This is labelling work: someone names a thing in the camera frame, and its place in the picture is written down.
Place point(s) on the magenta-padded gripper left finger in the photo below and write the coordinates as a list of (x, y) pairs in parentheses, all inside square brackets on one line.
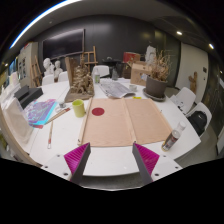
[(76, 156)]

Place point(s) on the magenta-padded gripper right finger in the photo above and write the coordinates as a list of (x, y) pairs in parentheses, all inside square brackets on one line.
[(148, 158)]

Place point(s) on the white-capped clear drink bottle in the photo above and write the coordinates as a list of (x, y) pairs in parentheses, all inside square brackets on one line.
[(172, 137)]

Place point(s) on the thin wooden stick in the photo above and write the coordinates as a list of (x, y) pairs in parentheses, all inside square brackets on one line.
[(50, 135)]

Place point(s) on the beige wooden drawing board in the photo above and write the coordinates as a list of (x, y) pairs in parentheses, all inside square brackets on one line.
[(123, 125)]

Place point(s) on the wooden paintbrush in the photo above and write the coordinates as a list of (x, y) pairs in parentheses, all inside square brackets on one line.
[(58, 115)]

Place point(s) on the yellow-green mug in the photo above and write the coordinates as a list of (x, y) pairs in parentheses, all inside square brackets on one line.
[(78, 109)]

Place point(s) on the flat round red coaster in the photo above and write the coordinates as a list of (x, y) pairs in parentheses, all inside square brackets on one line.
[(98, 111)]

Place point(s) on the small white-capped jar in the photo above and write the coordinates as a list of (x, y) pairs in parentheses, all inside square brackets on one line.
[(62, 105)]

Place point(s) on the black backpack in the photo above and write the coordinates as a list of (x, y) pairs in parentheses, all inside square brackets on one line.
[(197, 122)]

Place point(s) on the small yellow tag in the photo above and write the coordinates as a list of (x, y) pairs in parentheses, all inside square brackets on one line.
[(137, 97)]

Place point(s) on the white wrapped canvas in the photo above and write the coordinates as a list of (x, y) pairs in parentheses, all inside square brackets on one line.
[(15, 121)]

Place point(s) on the dried plant in dark pot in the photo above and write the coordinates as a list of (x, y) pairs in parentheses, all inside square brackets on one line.
[(155, 87)]

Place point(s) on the small clear cup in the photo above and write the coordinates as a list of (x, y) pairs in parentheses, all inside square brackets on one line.
[(133, 88)]

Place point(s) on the white plastic chair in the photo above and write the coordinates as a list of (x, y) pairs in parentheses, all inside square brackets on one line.
[(48, 80), (206, 111), (101, 70), (186, 96), (63, 76)]

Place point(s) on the golden sculpture on wooden base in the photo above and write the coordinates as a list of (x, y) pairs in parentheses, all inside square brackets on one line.
[(80, 83)]

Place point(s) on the grey printed newspaper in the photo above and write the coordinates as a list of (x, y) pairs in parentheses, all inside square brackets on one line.
[(115, 89)]

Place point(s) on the dark grey stacked blocks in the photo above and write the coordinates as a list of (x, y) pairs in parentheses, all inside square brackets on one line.
[(29, 95)]

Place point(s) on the green-labelled spray bottle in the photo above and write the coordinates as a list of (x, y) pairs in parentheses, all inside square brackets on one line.
[(97, 76)]

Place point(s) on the brown cardboard box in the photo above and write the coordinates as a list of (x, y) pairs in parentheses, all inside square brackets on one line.
[(138, 74)]

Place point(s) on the small clear glass bottle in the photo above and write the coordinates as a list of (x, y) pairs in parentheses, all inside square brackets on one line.
[(115, 75)]

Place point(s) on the white plaster bust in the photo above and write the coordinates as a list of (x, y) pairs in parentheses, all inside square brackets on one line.
[(48, 66), (58, 68)]

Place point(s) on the wooden easel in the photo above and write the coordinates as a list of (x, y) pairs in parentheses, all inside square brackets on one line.
[(35, 71), (89, 58)]

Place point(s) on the red box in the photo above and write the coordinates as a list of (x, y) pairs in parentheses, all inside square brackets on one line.
[(130, 56)]

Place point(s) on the white plaster statue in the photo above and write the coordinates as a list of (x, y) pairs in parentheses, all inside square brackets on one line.
[(150, 55)]

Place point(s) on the long ceiling strip light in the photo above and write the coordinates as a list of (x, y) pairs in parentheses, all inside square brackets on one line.
[(36, 21)]

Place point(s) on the dark wall screen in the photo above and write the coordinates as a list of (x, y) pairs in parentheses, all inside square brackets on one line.
[(63, 44)]

